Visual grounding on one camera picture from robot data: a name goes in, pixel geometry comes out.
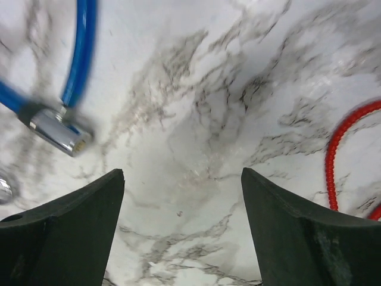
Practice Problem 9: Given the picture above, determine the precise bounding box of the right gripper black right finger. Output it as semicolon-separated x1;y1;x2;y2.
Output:
241;168;380;285

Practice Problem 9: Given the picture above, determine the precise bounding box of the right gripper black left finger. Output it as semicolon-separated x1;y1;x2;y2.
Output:
1;169;124;285

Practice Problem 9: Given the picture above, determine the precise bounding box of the blue cable lock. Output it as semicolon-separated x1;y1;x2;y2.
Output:
1;0;98;157

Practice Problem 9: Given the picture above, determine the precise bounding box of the red cable seal lock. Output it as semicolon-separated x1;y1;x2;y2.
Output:
324;100;380;212

